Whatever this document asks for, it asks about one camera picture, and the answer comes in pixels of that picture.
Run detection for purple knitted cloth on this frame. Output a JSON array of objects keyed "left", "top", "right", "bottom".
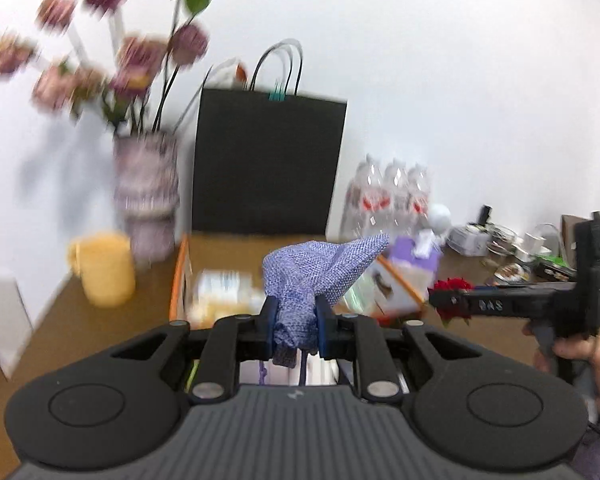
[{"left": 262, "top": 234, "right": 389, "bottom": 368}]

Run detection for red artificial rose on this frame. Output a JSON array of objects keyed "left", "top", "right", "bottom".
[{"left": 428, "top": 278, "right": 475, "bottom": 327}]

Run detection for dark green patterned box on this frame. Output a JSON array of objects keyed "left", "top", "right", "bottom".
[{"left": 532, "top": 257, "right": 577, "bottom": 283}]

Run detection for dark snack packet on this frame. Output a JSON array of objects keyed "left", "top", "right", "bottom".
[{"left": 494, "top": 263, "right": 529, "bottom": 284}]

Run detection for red orange cardboard box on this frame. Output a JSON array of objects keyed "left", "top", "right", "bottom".
[{"left": 169, "top": 233, "right": 434, "bottom": 328}]

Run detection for white charger plug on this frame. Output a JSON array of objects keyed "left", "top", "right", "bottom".
[{"left": 514, "top": 233, "right": 554, "bottom": 262}]

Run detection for purple tissue pack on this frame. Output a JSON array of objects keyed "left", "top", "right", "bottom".
[{"left": 388, "top": 230, "right": 442, "bottom": 295}]

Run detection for water bottle pack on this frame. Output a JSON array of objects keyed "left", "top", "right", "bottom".
[{"left": 339, "top": 155, "right": 431, "bottom": 240}]

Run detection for yellow ceramic mug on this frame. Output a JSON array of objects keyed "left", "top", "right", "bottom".
[{"left": 67, "top": 232, "right": 135, "bottom": 308}]

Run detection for black paper bag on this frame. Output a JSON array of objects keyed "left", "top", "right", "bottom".
[{"left": 189, "top": 38, "right": 350, "bottom": 238}]

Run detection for purple textured vase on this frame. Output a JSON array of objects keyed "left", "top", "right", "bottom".
[{"left": 114, "top": 133, "right": 180, "bottom": 262}]

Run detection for dried pink flowers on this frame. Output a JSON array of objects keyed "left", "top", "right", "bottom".
[{"left": 0, "top": 0, "right": 211, "bottom": 138}]

